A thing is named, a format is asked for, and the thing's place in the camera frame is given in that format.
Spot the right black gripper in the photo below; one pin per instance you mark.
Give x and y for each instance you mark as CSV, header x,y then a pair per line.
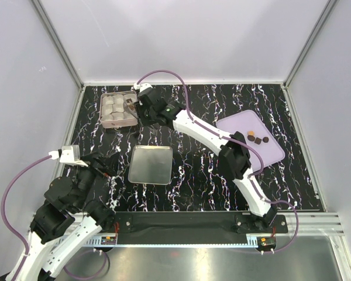
x,y
139,109

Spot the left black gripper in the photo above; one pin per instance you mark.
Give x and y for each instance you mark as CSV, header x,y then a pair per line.
x,y
110,162

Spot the metal tongs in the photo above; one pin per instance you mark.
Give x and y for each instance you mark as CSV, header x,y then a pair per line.
x,y
130,108

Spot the dark square chocolate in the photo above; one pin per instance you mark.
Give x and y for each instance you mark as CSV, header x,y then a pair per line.
x,y
257,141

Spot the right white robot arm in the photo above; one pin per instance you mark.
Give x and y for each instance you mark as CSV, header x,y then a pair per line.
x,y
231,149

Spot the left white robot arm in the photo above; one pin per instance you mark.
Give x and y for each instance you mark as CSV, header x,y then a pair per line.
x,y
66,220

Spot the pink chocolate box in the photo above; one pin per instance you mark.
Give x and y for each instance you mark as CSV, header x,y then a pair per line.
x,y
112,113

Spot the dark oval chocolate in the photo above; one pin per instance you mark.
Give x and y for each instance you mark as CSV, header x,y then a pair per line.
x,y
251,137

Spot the silver metal box lid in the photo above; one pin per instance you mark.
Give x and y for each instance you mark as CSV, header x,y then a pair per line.
x,y
151,165

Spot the left orange connector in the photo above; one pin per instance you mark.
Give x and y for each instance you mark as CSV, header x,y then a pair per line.
x,y
108,240

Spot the orange connector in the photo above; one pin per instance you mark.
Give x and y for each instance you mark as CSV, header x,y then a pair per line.
x,y
268,242
108,240

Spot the lavender plastic tray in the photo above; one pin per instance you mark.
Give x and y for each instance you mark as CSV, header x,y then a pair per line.
x,y
256,135

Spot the right orange connector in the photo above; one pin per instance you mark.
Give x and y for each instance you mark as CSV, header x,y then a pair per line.
x,y
268,242

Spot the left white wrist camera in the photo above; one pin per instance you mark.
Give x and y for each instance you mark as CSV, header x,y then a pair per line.
x,y
68,155

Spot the white cable duct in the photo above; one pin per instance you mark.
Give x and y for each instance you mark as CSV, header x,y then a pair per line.
x,y
178,240

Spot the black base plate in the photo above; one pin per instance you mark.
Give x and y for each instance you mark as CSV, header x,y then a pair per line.
x,y
240,222

